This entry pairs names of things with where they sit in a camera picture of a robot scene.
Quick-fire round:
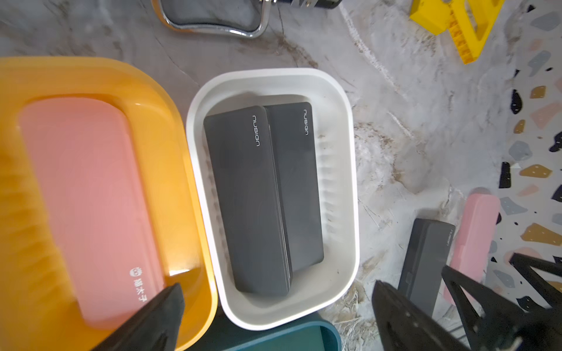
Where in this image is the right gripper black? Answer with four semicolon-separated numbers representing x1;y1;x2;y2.
441;253;561;350

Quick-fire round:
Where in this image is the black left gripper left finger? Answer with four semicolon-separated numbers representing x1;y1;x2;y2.
94;283;184;350

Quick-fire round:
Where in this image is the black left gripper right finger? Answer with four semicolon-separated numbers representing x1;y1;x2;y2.
371;280;468;351

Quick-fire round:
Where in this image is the dark grey pencil case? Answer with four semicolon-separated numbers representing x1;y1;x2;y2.
203;106;293;297
265;102;324;271
397;218;455;316

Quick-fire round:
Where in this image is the teal storage box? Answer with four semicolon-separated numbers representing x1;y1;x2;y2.
189;312;342;350

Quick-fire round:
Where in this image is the white storage box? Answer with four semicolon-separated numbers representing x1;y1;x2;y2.
185;68;360;331

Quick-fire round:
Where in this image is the yellow storage box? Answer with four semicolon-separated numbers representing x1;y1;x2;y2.
1;56;218;350

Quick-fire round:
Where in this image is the yellow plastic triangle piece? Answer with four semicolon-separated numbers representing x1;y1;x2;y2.
410;0;504;64

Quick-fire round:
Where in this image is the black briefcase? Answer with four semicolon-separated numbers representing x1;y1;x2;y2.
152;1;340;39

